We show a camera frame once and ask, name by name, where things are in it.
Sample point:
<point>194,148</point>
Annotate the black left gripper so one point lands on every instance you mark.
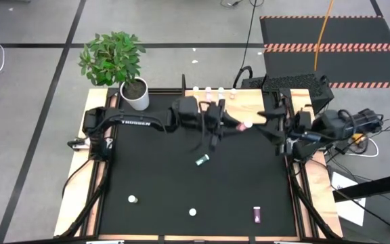
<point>215,130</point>

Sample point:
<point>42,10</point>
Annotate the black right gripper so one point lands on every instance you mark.
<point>291,135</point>

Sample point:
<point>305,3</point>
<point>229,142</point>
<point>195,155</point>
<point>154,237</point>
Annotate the salmon medicine bottle white cap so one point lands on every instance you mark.
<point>233,92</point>
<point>192,212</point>
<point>240,127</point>

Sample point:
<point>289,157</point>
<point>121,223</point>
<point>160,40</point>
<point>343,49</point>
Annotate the teal medicine bottle white cap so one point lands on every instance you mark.
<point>202,160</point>

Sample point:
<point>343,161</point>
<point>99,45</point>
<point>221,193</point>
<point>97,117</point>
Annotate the white-capped medicine bottle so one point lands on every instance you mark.
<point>132,199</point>

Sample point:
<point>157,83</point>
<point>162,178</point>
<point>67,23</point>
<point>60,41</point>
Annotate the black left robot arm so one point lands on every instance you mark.
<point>97,118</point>

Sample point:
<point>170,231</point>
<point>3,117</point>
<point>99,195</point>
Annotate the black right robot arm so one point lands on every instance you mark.
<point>330,123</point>

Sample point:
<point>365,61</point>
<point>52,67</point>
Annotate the black table mat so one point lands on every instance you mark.
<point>168,176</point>

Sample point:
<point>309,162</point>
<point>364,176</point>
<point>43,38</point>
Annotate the white paper sheet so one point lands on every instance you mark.
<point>352,211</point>

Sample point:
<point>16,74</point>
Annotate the black desk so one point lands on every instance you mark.
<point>374,185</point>

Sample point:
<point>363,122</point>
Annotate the white label strip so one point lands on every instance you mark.
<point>105,242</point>
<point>293,242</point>

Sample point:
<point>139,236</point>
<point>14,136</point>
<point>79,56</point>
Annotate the black hazard-striped floor mat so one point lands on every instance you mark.
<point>357,32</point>

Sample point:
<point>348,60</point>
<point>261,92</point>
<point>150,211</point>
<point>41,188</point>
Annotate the green plant in white pot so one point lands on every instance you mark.
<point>110,57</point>

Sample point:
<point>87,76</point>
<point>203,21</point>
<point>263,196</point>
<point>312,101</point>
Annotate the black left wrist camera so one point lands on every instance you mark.
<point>214,111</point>

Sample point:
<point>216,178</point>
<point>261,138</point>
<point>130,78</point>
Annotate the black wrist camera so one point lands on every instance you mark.
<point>214,111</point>
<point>304,119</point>

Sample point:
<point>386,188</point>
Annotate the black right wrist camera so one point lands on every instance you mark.
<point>304,119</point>

